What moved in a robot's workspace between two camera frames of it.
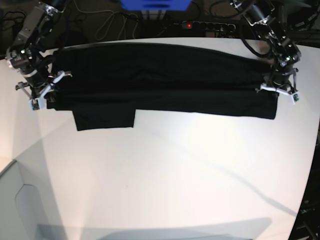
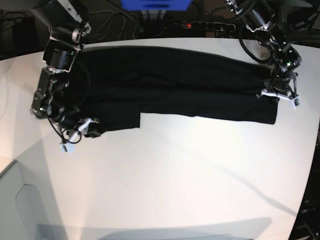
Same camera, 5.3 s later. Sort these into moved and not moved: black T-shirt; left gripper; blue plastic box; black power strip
Moved: left gripper
Not moved: black power strip; blue plastic box; black T-shirt
